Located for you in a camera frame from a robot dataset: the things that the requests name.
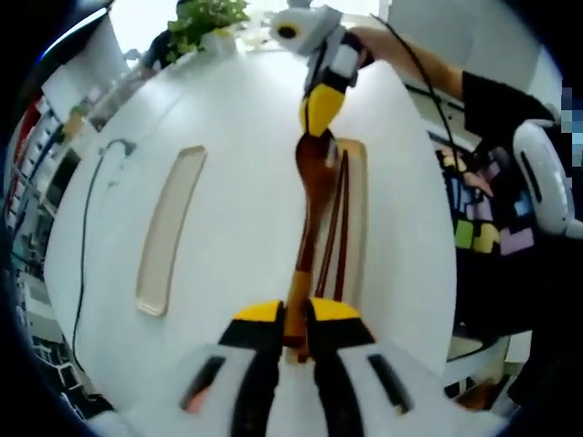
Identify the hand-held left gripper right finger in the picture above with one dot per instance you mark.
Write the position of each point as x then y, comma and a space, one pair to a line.
337, 364

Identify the person's right hand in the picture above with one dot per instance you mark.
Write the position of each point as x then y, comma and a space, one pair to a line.
380, 43

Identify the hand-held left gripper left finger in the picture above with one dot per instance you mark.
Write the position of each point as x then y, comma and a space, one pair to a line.
255, 364

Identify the green potted plant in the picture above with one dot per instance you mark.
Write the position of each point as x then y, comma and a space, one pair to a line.
205, 16

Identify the brown wooden chopstick utensil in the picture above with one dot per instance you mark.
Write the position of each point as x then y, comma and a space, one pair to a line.
344, 227
331, 227

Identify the metal shelf with white boxes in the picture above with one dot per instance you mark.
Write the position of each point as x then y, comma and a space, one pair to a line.
41, 136

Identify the brown wooden spoon utensil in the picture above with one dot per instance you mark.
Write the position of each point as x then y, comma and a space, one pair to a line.
312, 218

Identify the beige cutlery case base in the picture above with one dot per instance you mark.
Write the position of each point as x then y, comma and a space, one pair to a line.
357, 218

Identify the white worn device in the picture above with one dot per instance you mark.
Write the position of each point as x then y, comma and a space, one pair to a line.
542, 173

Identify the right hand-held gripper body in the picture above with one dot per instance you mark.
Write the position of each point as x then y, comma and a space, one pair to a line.
300, 27

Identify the beige cutlery case lid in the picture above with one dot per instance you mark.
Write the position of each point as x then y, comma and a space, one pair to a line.
170, 227

